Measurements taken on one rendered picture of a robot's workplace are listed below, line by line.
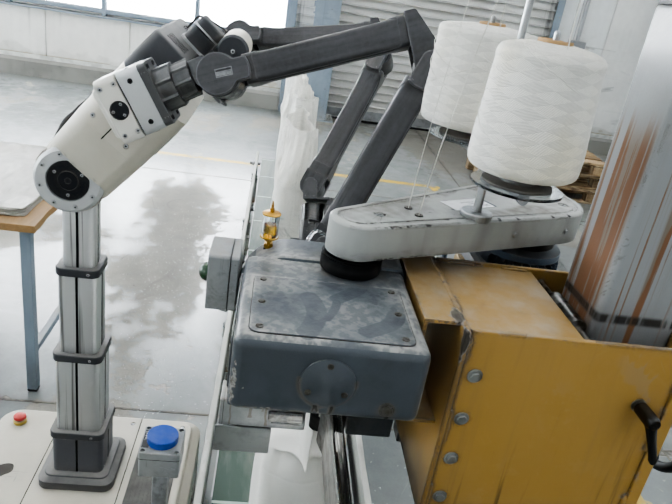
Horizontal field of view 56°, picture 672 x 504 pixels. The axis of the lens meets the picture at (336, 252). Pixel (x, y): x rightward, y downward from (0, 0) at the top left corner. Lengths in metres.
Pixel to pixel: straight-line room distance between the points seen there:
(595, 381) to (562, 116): 0.36
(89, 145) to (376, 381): 0.94
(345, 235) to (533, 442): 0.39
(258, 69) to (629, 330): 0.76
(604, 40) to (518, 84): 8.58
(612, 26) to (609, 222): 8.46
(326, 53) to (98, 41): 7.63
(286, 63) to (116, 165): 0.48
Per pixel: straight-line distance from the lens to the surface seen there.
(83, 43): 8.82
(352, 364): 0.75
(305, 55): 1.21
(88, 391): 1.92
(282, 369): 0.75
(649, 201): 0.91
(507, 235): 1.04
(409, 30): 1.20
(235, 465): 1.98
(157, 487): 1.41
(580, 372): 0.92
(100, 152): 1.49
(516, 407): 0.92
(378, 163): 1.19
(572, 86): 0.78
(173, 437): 1.33
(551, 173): 0.79
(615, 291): 0.95
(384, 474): 2.61
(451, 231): 0.96
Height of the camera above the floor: 1.72
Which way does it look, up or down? 23 degrees down
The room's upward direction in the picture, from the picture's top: 9 degrees clockwise
